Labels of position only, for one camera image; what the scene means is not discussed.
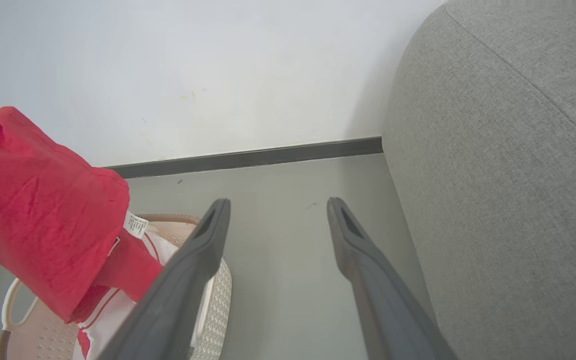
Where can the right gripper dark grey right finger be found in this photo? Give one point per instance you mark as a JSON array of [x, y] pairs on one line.
[[383, 310]]

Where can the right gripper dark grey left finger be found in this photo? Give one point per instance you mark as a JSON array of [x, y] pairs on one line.
[[178, 300]]

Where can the cream perforated laundry basket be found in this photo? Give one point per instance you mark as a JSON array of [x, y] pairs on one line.
[[218, 320]]

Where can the white garment with red trim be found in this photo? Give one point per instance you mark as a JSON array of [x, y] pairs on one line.
[[113, 320]]

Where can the dark grey baseboard strip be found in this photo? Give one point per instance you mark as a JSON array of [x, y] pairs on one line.
[[248, 159]]

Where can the grey fabric sofa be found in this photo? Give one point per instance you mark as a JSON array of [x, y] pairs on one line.
[[508, 175]]

